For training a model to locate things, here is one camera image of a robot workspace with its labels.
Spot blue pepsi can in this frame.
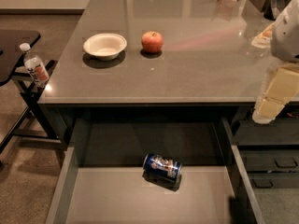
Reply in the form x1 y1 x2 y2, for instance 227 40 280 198
143 153 182 183

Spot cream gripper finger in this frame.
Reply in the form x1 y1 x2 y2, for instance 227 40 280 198
252 63 299 124

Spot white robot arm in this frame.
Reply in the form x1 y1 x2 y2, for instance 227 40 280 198
252 0 299 124

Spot black side table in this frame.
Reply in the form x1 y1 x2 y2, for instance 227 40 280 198
0 30 57 152

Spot clear plastic water bottle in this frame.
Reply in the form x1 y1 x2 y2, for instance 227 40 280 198
20 43 50 88

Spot white paper bowl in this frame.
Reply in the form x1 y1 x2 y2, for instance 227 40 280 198
83 33 127 61

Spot glass jar with snacks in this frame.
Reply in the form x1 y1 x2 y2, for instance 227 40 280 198
251 23 274 49

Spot closed dark lower drawers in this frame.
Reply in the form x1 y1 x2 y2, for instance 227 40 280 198
240 149 299 189

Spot open grey top drawer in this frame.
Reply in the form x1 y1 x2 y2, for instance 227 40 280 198
46 118 265 224

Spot red apple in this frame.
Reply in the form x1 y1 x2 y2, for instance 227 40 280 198
141 31 164 53

